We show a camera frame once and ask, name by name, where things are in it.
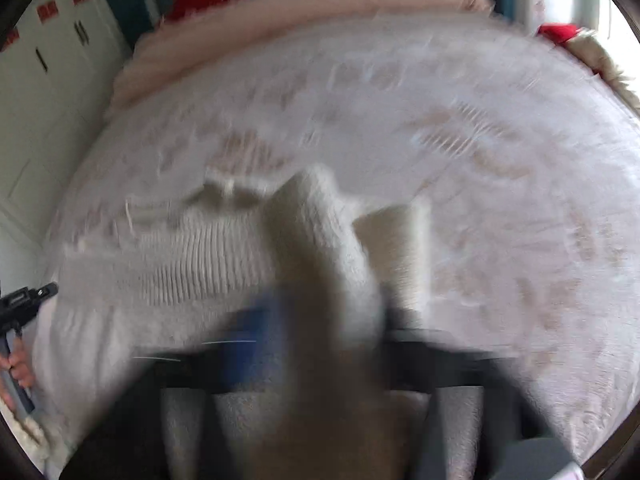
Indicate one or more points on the cream knit sweater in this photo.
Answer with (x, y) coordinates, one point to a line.
(320, 260)

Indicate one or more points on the pink fluffy blanket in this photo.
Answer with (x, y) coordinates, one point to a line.
(280, 20)

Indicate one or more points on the white wardrobe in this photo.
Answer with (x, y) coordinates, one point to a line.
(55, 110)

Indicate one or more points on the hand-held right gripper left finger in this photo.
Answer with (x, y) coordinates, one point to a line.
(252, 332)

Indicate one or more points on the red cloth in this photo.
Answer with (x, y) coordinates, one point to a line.
(196, 2)
(557, 32)

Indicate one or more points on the person's left hand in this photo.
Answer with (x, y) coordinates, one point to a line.
(19, 367)

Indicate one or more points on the white patterned bed blanket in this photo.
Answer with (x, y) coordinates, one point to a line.
(475, 170)

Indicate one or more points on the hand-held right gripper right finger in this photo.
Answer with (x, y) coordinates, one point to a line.
(440, 360)

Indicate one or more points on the cream fluffy pillow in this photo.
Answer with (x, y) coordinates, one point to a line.
(602, 62)

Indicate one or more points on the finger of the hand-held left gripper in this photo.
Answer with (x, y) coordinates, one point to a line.
(44, 291)

